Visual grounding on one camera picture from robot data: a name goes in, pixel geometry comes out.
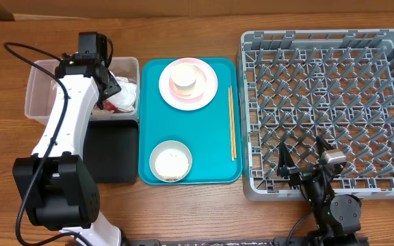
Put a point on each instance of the white cup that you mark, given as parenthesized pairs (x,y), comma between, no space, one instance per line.
(184,76)

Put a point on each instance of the red snack wrapper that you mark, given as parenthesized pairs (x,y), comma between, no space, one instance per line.
(108,106)

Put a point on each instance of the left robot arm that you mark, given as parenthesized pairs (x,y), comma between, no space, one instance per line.
(56,188)

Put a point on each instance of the black rectangular tray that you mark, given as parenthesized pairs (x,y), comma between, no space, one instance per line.
(110,151)

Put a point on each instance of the white napkin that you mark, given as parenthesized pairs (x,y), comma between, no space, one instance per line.
(126,98)

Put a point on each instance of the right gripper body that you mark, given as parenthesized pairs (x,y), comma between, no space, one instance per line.
(301,175)

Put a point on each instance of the teal serving tray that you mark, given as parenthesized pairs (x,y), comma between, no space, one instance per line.
(206,131)

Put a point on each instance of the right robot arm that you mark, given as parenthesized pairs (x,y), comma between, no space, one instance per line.
(337,216)

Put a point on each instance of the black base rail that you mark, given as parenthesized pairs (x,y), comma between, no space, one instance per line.
(278,241)

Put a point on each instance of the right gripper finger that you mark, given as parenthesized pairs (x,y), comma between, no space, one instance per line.
(324,149)
(285,161)

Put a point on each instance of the clear plastic waste bin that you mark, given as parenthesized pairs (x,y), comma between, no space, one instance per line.
(41,92)

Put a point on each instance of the large pink plate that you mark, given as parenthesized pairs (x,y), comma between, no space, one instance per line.
(204,99)

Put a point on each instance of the grey bowl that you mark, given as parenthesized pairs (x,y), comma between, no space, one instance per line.
(170,144)

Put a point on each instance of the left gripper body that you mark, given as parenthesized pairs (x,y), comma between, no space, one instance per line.
(109,90)

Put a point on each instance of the grey dishwasher rack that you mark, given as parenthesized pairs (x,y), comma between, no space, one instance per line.
(297,85)

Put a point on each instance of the white rice pile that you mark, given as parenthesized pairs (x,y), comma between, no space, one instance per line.
(171,164)

